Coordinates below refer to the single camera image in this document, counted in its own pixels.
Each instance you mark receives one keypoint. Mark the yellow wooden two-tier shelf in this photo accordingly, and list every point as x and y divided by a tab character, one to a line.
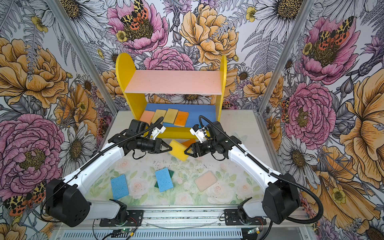
137	83

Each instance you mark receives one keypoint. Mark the aluminium corner post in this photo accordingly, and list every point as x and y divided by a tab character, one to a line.
291	41
71	32

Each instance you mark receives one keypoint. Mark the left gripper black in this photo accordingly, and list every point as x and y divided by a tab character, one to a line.
157	146

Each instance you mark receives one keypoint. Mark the aluminium front rail frame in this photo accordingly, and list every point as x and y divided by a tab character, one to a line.
208	223

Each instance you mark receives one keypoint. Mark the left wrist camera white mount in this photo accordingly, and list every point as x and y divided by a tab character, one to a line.
159	129

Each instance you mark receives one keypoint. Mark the large yellow sponge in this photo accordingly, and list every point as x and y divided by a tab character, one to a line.
170	116

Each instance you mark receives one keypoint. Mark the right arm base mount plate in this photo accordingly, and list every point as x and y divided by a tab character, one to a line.
237	217

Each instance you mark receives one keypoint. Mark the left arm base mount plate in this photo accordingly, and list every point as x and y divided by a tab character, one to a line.
132	218

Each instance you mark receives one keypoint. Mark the yellow sponge with green back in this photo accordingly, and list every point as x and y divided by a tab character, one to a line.
158	114

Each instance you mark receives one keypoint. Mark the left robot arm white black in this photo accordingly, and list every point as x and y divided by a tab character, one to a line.
65	198

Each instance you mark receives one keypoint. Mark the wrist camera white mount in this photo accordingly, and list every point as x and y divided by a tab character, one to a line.
159	129
199	132

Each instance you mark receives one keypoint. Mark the orange sponge front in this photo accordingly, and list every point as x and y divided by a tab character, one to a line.
181	119

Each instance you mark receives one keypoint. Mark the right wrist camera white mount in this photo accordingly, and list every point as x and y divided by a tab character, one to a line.
199	132

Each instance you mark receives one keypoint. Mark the left aluminium corner post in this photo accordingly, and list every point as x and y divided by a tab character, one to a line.
71	32

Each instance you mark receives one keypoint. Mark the blue cellulose sponge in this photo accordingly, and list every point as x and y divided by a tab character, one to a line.
164	180

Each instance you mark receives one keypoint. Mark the small yellow sponge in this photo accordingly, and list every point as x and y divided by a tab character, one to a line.
178	151

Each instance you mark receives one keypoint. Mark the green scouring pad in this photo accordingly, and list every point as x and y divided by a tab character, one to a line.
171	174

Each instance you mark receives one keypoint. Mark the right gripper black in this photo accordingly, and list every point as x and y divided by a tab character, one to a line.
200	152

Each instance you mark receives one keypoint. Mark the pink orange sponge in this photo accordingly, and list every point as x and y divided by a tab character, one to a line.
147	116

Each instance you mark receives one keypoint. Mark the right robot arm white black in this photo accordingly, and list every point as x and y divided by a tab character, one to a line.
280	198

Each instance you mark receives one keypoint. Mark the pale pink sponge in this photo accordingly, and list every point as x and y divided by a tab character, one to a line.
206	180

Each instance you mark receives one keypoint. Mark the right aluminium corner post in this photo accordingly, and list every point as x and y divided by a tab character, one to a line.
291	41

